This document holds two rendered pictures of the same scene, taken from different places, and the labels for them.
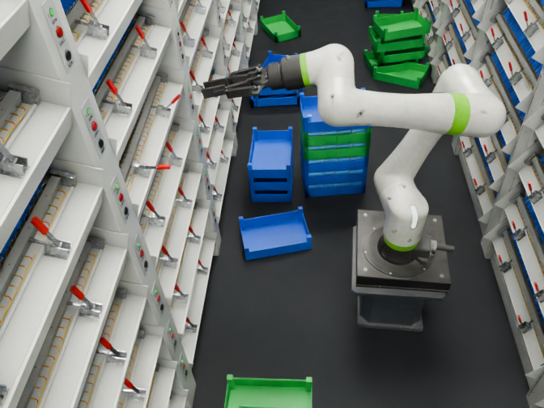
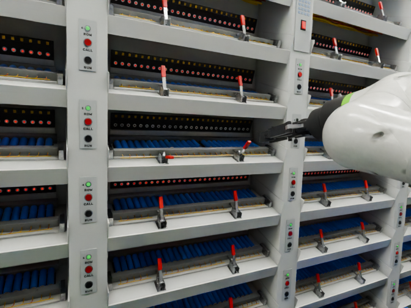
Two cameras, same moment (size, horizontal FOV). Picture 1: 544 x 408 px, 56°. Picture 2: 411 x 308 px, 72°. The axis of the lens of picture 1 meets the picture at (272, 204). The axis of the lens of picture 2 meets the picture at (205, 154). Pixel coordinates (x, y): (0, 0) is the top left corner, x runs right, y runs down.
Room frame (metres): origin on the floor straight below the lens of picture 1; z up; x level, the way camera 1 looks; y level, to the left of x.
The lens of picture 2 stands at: (0.68, -0.44, 1.00)
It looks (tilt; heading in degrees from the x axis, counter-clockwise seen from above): 5 degrees down; 57
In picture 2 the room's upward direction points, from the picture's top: 2 degrees clockwise
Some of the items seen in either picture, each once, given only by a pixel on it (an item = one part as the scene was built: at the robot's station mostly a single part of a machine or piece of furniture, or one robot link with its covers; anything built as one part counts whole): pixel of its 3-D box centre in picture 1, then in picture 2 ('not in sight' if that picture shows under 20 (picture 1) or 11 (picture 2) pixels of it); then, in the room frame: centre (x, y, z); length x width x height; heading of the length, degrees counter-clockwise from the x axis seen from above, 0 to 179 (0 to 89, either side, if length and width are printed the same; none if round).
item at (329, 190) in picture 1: (332, 176); not in sight; (1.91, -0.32, 0.04); 0.30 x 0.20 x 0.08; 89
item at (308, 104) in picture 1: (334, 109); not in sight; (1.91, -0.32, 0.44); 0.30 x 0.20 x 0.08; 89
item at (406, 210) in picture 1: (404, 217); not in sight; (1.17, -0.44, 0.50); 0.16 x 0.13 x 0.19; 4
